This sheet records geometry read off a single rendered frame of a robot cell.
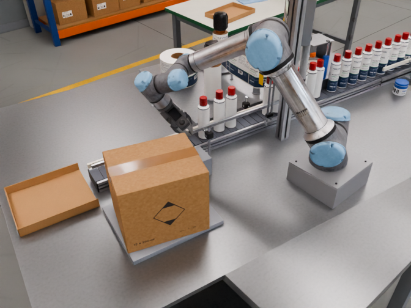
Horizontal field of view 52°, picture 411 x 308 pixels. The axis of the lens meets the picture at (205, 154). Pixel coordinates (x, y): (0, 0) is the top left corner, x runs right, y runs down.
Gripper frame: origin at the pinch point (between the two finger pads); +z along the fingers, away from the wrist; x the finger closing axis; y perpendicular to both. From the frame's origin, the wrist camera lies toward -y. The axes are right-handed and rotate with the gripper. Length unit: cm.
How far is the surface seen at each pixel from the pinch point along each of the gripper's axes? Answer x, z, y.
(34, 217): 65, -24, 1
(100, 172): 37.6, -13.7, 6.9
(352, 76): -86, 54, 3
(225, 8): -106, 69, 160
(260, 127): -27.3, 28.1, -0.1
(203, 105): -12.5, -4.0, 2.6
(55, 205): 58, -20, 3
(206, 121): -9.0, 2.9, 2.0
